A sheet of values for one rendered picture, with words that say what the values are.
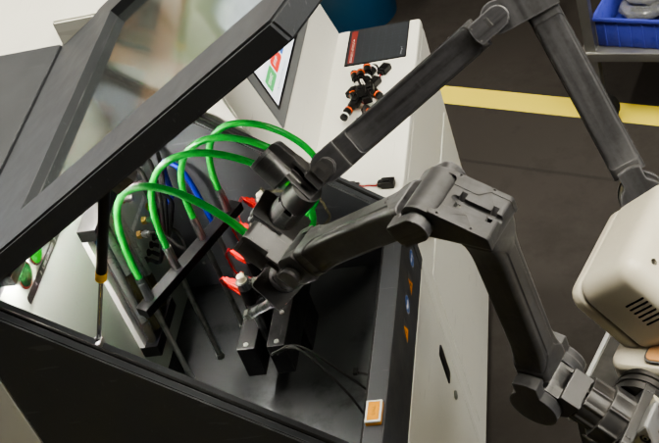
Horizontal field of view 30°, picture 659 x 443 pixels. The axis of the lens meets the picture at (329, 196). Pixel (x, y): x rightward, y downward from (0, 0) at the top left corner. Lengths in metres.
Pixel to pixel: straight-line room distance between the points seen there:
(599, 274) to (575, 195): 2.21
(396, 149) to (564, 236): 1.23
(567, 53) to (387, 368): 0.69
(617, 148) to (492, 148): 2.24
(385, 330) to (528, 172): 1.84
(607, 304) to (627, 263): 0.08
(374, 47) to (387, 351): 1.02
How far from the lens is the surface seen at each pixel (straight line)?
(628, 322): 1.86
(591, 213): 3.96
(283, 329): 2.44
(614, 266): 1.81
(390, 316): 2.43
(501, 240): 1.59
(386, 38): 3.15
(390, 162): 2.74
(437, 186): 1.59
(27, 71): 2.51
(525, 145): 4.28
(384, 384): 2.31
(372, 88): 2.94
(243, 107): 2.60
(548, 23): 2.06
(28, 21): 2.76
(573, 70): 2.06
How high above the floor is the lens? 2.64
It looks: 38 degrees down
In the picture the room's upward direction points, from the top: 20 degrees counter-clockwise
